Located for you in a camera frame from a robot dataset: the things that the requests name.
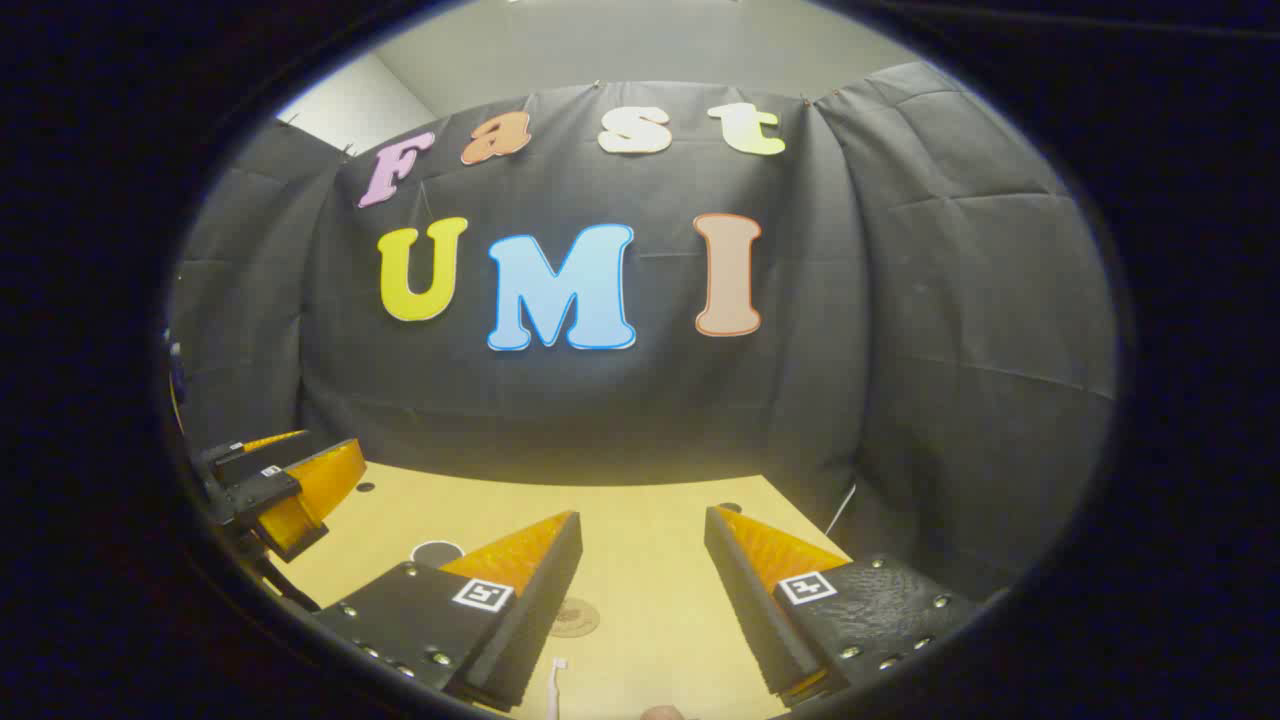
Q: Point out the white cup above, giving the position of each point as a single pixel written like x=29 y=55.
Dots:
x=437 y=553

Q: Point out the light wooden desktop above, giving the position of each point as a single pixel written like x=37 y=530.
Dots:
x=640 y=560

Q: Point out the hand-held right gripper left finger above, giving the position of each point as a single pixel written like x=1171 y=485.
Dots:
x=535 y=620

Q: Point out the white toothbrush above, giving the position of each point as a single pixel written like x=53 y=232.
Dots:
x=558 y=688

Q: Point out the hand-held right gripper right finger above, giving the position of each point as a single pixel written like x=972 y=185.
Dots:
x=745 y=610

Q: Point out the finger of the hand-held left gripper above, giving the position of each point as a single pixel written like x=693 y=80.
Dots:
x=270 y=452
x=265 y=490

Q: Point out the black backdrop cloth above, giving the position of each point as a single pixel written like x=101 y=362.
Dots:
x=650 y=380

